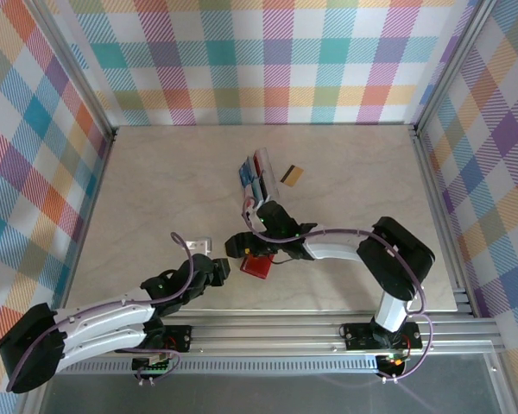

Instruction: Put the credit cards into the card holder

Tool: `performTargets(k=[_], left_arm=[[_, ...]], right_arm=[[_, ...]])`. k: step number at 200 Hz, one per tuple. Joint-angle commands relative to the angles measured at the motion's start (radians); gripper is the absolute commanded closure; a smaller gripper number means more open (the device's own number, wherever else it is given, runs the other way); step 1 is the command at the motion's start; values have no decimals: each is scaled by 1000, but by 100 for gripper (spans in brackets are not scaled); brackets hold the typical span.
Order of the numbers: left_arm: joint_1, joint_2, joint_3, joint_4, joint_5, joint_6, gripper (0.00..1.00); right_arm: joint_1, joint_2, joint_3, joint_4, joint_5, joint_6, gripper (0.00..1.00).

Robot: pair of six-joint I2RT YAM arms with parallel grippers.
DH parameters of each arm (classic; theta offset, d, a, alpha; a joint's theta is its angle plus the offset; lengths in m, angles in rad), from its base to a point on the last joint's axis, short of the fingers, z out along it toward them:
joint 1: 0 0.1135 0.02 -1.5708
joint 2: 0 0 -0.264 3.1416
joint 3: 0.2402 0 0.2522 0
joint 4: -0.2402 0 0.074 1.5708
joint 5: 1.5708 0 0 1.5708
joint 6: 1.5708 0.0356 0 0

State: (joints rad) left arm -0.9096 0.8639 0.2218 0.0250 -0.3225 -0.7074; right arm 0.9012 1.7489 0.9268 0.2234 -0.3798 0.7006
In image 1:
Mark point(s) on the red leather card holder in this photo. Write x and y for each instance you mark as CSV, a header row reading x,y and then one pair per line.
x,y
257,266

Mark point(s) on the clear acrylic card stand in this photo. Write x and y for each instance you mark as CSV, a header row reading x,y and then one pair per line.
x,y
271,174

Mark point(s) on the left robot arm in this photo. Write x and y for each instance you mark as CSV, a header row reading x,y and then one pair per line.
x,y
103,312

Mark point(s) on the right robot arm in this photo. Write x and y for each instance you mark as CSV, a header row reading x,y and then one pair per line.
x,y
332,250

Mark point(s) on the teal credit card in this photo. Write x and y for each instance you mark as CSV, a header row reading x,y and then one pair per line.
x,y
255,188

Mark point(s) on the black credit card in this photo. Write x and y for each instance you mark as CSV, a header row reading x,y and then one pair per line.
x,y
264,186

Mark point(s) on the gold card with black stripe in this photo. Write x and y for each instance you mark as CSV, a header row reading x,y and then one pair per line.
x,y
292,177

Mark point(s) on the blue credit card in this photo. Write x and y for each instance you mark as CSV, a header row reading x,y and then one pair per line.
x,y
245,171

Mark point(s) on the red credit card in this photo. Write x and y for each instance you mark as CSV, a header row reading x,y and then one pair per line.
x,y
257,163

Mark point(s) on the aluminium base beam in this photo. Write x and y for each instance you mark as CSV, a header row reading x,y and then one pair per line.
x,y
263,336

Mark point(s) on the green circuit board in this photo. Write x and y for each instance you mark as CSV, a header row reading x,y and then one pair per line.
x,y
155,368

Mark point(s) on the grey metal sheet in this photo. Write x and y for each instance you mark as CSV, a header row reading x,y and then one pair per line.
x,y
263,394

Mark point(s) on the orange circuit board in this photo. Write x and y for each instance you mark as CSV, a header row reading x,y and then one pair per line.
x,y
393,361

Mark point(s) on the plaid cloth panel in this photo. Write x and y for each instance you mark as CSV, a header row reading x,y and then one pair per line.
x,y
263,52
492,194
21,172

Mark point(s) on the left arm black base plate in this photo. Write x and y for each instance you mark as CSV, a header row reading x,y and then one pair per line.
x,y
183,338

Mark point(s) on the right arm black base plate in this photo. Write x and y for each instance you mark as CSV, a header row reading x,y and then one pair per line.
x,y
358,338

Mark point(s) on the aluminium side rail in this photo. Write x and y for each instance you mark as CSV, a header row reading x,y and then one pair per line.
x,y
438,215
96,181

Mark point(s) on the aluminium frame post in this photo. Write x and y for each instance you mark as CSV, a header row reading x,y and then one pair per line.
x,y
453,64
79,69

